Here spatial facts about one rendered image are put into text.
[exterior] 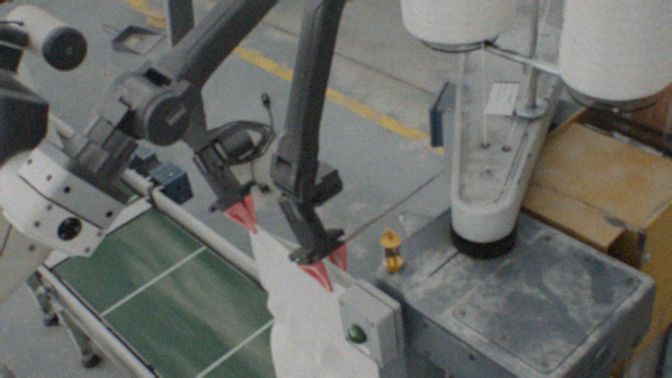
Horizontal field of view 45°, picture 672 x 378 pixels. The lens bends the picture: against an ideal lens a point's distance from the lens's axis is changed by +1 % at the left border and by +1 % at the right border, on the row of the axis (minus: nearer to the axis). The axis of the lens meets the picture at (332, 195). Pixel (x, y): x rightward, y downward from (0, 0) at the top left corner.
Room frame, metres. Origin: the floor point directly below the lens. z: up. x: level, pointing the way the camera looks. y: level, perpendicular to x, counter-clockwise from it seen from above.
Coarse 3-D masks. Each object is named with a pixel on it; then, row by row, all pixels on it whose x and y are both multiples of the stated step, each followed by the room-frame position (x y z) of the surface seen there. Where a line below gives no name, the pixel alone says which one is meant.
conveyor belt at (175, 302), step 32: (128, 224) 2.16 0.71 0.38; (160, 224) 2.13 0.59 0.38; (96, 256) 2.02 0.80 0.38; (128, 256) 2.00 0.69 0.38; (160, 256) 1.97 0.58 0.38; (192, 256) 1.95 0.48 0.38; (96, 288) 1.87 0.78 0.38; (128, 288) 1.85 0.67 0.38; (160, 288) 1.82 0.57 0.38; (192, 288) 1.80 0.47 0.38; (224, 288) 1.78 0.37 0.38; (256, 288) 1.76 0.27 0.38; (128, 320) 1.71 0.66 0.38; (160, 320) 1.69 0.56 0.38; (192, 320) 1.67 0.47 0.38; (224, 320) 1.65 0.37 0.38; (256, 320) 1.63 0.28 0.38; (160, 352) 1.56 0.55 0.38; (192, 352) 1.54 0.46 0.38; (224, 352) 1.53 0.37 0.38; (256, 352) 1.51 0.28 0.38
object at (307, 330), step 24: (264, 240) 1.26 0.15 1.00; (264, 264) 1.28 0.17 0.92; (288, 264) 1.19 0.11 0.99; (288, 288) 1.21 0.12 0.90; (312, 288) 1.13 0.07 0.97; (336, 288) 1.07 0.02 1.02; (288, 312) 1.21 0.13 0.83; (312, 312) 1.14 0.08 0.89; (336, 312) 1.08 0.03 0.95; (288, 336) 1.16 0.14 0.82; (312, 336) 1.13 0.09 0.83; (336, 336) 1.09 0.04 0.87; (288, 360) 1.14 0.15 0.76; (312, 360) 1.08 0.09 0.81; (336, 360) 1.07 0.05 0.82; (360, 360) 1.04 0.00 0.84
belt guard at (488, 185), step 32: (512, 32) 1.22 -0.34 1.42; (544, 32) 1.20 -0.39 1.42; (480, 64) 1.13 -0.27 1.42; (512, 64) 1.11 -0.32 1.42; (480, 96) 1.04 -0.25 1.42; (544, 96) 1.01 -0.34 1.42; (480, 128) 0.96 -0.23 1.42; (512, 128) 0.94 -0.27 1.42; (544, 128) 0.97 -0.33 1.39; (480, 160) 0.88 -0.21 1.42; (512, 160) 0.87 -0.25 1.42; (480, 192) 0.81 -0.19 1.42; (512, 192) 0.80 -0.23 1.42; (480, 224) 0.77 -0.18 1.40; (512, 224) 0.79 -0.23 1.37
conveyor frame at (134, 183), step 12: (60, 120) 2.84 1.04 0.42; (60, 132) 2.84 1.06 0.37; (72, 132) 2.74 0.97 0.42; (120, 180) 2.47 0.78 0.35; (132, 180) 2.38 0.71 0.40; (144, 192) 2.32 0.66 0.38; (132, 204) 2.27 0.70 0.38; (144, 204) 2.27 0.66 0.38; (156, 204) 2.31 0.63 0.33; (120, 216) 2.22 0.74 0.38; (132, 216) 2.21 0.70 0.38; (60, 252) 2.08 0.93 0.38; (48, 264) 2.03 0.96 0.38; (36, 276) 2.03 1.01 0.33
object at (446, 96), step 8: (440, 88) 1.25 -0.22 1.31; (448, 88) 1.25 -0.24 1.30; (456, 88) 1.25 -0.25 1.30; (440, 96) 1.23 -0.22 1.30; (448, 96) 1.23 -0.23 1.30; (456, 96) 1.22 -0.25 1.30; (432, 104) 1.21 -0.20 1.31; (440, 104) 1.21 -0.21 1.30; (448, 104) 1.20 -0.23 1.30; (432, 112) 1.19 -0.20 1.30; (440, 112) 1.19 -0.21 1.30; (432, 120) 1.19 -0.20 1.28; (440, 120) 1.19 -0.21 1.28; (432, 128) 1.19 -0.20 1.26; (440, 128) 1.19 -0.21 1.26; (432, 136) 1.19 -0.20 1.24; (440, 136) 1.19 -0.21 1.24; (432, 144) 1.19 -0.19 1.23; (440, 144) 1.19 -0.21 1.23
